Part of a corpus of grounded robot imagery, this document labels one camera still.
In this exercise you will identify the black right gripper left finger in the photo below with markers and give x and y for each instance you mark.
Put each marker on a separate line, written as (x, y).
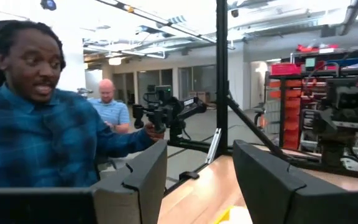
(129, 199)

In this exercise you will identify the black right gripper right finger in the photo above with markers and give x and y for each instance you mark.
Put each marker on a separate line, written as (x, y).
(269, 193)

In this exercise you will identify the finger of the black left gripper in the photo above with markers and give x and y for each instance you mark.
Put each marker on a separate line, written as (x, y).
(325, 121)

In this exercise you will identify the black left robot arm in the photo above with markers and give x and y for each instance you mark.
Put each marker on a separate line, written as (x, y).
(332, 152)

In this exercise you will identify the yellow plastic basket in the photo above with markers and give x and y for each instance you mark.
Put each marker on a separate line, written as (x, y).
(222, 217)

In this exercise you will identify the shelf with red bins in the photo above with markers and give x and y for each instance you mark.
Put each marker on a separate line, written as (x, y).
(291, 102)

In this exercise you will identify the black table edge clip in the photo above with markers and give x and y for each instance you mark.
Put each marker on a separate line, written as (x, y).
(189, 175)

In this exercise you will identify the silver aluminium bar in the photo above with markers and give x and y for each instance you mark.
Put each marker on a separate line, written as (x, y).
(213, 144)

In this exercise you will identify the person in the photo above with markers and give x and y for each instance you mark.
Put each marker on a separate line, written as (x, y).
(26, 130)
(112, 113)

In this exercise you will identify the cardboard box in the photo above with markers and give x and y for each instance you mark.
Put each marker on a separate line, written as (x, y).
(199, 96)

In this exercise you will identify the blue ceiling dome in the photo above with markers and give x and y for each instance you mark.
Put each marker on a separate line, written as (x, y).
(48, 4)

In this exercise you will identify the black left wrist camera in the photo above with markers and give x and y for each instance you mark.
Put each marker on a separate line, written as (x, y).
(350, 98)

